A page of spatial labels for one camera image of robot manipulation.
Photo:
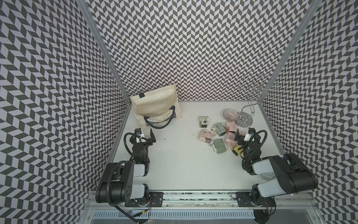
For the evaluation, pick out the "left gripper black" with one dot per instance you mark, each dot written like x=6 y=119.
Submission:
x=149 y=140

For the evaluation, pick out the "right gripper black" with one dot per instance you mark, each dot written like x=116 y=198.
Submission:
x=238 y=136

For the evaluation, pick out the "cream canvas tote bag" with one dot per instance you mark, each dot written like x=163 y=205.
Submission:
x=157 y=108

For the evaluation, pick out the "cream white pencil sharpener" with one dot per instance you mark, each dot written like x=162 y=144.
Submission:
x=203 y=121

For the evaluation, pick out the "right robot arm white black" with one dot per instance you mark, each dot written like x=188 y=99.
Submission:
x=283 y=174

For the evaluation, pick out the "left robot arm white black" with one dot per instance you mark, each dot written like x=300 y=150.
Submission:
x=116 y=185

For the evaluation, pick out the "green patterned ceramic bowl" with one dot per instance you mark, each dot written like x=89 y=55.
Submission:
x=268 y=176

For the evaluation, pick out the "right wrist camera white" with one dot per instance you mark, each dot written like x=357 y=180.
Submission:
x=250 y=132

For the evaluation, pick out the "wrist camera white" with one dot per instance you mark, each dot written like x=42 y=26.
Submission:
x=250 y=132
x=140 y=135

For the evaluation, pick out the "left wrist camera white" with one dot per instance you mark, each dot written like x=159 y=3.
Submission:
x=140 y=135

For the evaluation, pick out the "silver wire jewelry stand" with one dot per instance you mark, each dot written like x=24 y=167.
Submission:
x=260 y=91

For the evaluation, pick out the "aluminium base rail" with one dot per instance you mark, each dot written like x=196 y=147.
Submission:
x=226 y=199

